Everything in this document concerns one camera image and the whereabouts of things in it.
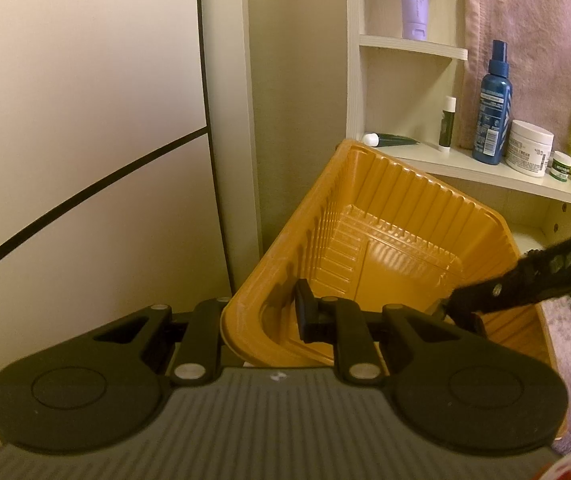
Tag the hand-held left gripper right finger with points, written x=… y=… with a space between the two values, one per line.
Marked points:
x=306 y=312

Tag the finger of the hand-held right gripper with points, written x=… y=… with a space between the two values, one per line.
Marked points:
x=530 y=280

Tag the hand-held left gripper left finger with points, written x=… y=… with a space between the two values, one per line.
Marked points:
x=204 y=332

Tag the orange plastic tray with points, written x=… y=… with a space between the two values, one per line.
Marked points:
x=405 y=210

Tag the small green label jar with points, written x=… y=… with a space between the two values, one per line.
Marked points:
x=561 y=166

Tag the white shelf unit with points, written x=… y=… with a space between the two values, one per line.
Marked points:
x=465 y=165

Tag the white cream jar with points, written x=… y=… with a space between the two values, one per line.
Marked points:
x=529 y=147

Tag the blue spray bottle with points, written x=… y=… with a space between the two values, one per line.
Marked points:
x=492 y=115

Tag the green lip balm stick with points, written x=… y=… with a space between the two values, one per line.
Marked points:
x=446 y=127

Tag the dark green tube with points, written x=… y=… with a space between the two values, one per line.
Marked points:
x=395 y=139

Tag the pink towel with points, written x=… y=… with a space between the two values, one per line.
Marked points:
x=540 y=35

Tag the purple tube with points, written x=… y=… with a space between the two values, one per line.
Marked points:
x=414 y=0

